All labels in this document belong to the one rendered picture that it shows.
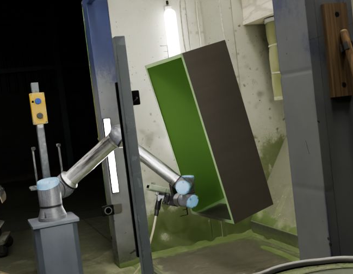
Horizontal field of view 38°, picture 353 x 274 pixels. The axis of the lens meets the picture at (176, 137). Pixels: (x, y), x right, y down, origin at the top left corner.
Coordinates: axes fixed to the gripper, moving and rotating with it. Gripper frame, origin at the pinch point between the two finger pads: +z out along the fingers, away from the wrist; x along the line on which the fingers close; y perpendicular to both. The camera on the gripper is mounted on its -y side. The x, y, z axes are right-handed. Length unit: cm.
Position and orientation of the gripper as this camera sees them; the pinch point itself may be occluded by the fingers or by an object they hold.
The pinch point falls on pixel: (159, 193)
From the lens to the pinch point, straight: 374.0
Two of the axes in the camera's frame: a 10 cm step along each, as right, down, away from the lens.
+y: -1.8, 9.7, -1.4
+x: 7.3, 2.3, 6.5
